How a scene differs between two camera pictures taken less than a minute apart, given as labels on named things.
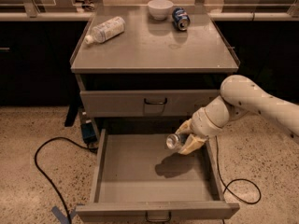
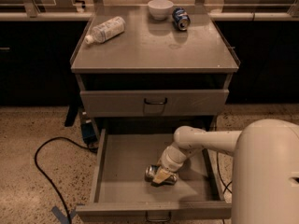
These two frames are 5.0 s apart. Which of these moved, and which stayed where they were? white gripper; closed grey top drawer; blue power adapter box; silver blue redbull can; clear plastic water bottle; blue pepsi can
Moved: silver blue redbull can; white gripper
Stayed: blue power adapter box; blue pepsi can; clear plastic water bottle; closed grey top drawer
